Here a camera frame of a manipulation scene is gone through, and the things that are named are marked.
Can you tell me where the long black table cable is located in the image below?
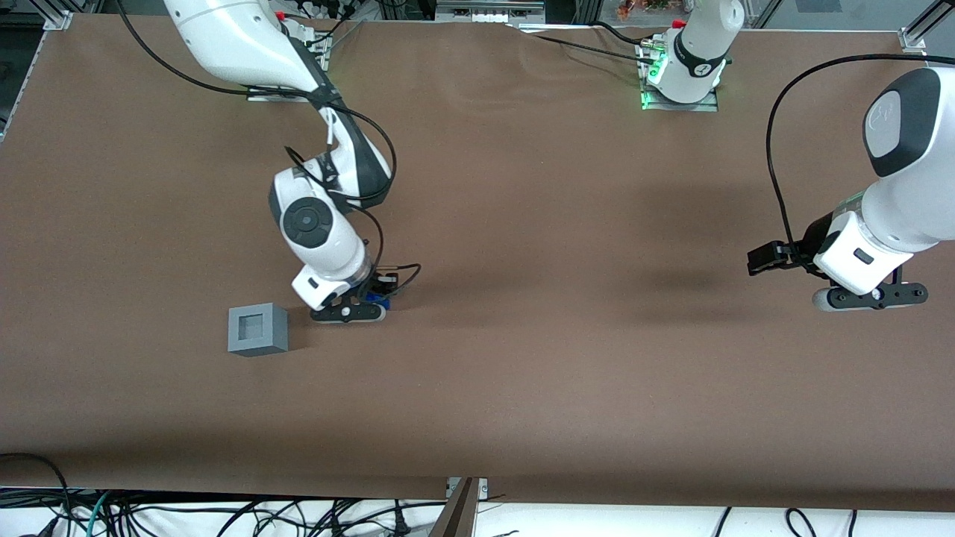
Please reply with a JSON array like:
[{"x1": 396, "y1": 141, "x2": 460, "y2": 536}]
[{"x1": 519, "y1": 30, "x2": 661, "y2": 65}]

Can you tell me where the diagonal gray beam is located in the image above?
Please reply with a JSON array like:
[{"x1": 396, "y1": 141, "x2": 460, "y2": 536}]
[{"x1": 429, "y1": 477, "x2": 478, "y2": 537}]

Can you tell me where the white background device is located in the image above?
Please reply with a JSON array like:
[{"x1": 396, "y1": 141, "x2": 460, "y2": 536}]
[{"x1": 435, "y1": 0, "x2": 547, "y2": 25}]

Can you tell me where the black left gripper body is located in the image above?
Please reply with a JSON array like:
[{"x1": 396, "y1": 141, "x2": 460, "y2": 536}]
[{"x1": 797, "y1": 211, "x2": 853, "y2": 274}]

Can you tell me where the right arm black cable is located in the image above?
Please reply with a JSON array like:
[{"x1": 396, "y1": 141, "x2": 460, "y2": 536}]
[{"x1": 116, "y1": 0, "x2": 422, "y2": 299}]

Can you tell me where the gray square base block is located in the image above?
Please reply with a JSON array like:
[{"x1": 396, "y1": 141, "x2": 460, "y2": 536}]
[{"x1": 228, "y1": 303, "x2": 289, "y2": 357}]

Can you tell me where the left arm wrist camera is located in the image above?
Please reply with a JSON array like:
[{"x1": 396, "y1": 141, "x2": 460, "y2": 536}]
[{"x1": 812, "y1": 282, "x2": 929, "y2": 313}]

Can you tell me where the brown table cover sheet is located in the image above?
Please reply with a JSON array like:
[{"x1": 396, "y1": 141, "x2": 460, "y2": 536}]
[{"x1": 0, "y1": 13, "x2": 955, "y2": 512}]

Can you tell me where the black looped floor cable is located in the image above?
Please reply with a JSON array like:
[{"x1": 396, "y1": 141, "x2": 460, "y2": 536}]
[{"x1": 0, "y1": 453, "x2": 72, "y2": 537}]

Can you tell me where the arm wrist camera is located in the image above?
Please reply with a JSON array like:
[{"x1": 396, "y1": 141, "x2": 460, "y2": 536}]
[
  {"x1": 310, "y1": 298, "x2": 388, "y2": 324},
  {"x1": 812, "y1": 282, "x2": 929, "y2": 313}
]

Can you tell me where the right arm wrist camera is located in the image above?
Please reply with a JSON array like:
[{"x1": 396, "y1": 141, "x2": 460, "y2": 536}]
[{"x1": 310, "y1": 298, "x2": 388, "y2": 324}]

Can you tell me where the diagonal aluminium profile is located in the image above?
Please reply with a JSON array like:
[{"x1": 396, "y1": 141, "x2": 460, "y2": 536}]
[{"x1": 903, "y1": 0, "x2": 955, "y2": 38}]

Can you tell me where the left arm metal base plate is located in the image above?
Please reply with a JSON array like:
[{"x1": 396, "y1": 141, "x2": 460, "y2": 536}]
[{"x1": 639, "y1": 41, "x2": 719, "y2": 113}]

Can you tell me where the aluminium table edge rail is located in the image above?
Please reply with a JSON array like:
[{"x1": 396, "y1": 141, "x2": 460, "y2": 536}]
[{"x1": 0, "y1": 30, "x2": 53, "y2": 142}]

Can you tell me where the teal cable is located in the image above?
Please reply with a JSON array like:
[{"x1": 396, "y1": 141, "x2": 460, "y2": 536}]
[{"x1": 73, "y1": 489, "x2": 114, "y2": 537}]

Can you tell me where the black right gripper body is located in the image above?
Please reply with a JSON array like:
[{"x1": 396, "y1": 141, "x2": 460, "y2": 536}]
[{"x1": 345, "y1": 270, "x2": 383, "y2": 305}]

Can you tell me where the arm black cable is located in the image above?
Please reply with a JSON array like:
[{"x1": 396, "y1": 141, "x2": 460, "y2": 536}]
[
  {"x1": 116, "y1": 0, "x2": 422, "y2": 299},
  {"x1": 766, "y1": 54, "x2": 930, "y2": 258}
]

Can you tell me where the short black table cable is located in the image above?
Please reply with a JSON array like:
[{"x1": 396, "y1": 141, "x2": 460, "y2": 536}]
[{"x1": 592, "y1": 20, "x2": 647, "y2": 45}]

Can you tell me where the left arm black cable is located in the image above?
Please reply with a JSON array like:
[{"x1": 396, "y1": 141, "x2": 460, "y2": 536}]
[{"x1": 766, "y1": 54, "x2": 930, "y2": 258}]

